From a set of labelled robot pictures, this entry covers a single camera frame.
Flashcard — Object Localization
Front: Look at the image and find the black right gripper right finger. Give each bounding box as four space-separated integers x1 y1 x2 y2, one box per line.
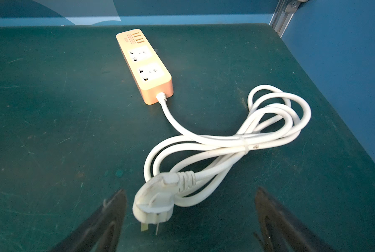
254 187 335 252

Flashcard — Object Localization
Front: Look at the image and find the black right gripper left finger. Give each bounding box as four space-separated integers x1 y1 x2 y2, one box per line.
51 190 127 252

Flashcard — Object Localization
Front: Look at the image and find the orange power strip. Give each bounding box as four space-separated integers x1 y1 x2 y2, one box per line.
116 29 174 105

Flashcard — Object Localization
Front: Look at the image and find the white power strip cable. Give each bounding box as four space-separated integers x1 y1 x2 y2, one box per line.
132 84 312 236

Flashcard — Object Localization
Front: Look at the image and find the aluminium frame post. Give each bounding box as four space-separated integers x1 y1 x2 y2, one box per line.
269 0 308 37

